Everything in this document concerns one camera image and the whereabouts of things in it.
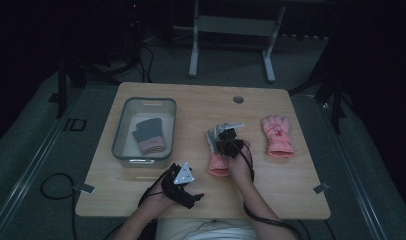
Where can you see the pink ski glove grey palm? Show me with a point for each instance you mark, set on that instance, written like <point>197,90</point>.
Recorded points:
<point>217,165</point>

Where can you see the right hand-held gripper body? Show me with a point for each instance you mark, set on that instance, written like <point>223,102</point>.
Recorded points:
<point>231,148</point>

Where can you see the person's left hand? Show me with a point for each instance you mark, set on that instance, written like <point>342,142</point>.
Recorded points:
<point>154,201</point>

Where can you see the white desk frame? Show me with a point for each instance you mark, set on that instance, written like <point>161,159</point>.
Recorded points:
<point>234,26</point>

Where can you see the person's right hand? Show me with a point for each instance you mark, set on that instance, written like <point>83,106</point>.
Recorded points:
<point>239,168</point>

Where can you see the metal floor rail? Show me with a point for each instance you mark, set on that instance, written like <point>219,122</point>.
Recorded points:
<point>354,180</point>
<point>34,166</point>

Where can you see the black metal stand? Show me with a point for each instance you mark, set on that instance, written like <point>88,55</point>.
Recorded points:
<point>327,93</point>
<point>77,73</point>

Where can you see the black rectangular floor bracket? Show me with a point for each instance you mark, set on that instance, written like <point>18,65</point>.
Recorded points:
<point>75,124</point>

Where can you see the grey plastic storage bin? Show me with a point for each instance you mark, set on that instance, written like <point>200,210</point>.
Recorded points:
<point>147,133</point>

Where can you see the grey tape piece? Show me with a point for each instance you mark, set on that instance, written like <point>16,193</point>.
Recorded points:
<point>321,188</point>
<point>84,188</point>

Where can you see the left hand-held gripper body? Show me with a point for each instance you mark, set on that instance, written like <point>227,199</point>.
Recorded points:
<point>181,186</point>

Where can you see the person's light clothing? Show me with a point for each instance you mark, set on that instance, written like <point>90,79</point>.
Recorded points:
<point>204,231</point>

